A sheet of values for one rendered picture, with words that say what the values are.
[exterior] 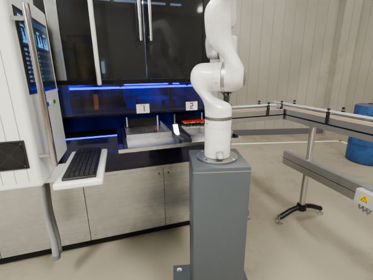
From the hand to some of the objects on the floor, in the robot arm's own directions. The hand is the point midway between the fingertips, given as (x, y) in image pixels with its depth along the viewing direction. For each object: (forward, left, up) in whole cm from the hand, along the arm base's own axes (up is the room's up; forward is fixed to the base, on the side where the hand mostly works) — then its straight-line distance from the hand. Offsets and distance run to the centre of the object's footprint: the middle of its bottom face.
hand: (226, 99), depth 126 cm
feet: (+45, -80, -110) cm, 143 cm away
